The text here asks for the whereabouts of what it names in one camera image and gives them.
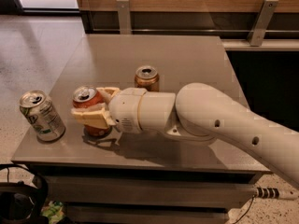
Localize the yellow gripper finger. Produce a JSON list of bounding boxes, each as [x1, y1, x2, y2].
[[71, 107, 115, 129], [97, 87, 121, 104]]

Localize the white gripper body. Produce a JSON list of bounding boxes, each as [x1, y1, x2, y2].
[[108, 88, 147, 133]]

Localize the red Coca-Cola can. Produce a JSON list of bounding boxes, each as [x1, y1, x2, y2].
[[73, 86, 110, 137]]

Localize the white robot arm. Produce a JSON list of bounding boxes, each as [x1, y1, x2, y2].
[[71, 83, 299, 187]]

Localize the orange LaCroix can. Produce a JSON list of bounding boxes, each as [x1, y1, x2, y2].
[[135, 65, 160, 91]]

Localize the green white 7up can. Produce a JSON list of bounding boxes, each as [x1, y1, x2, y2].
[[20, 91, 65, 142]]

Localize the upper grey drawer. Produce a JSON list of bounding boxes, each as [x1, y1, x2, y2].
[[46, 176, 253, 209]]

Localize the grey drawer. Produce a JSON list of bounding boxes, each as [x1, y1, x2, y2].
[[66, 205, 228, 224], [46, 176, 253, 209]]

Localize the lower grey drawer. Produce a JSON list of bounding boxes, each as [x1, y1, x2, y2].
[[66, 205, 228, 224]]

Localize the green patterned bag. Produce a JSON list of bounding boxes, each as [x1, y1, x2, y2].
[[41, 201, 64, 224]]

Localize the black headphones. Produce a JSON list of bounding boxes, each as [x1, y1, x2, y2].
[[0, 164, 49, 224]]

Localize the left grey metal bracket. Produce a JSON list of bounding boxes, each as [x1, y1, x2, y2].
[[117, 0, 132, 35]]

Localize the grey metal bracket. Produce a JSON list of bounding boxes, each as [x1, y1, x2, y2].
[[117, 0, 132, 35], [247, 0, 278, 47]]

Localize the right grey metal bracket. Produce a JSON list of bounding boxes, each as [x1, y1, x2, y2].
[[247, 0, 278, 47]]

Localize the thin black cable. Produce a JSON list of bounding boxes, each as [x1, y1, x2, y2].
[[231, 196, 256, 224]]

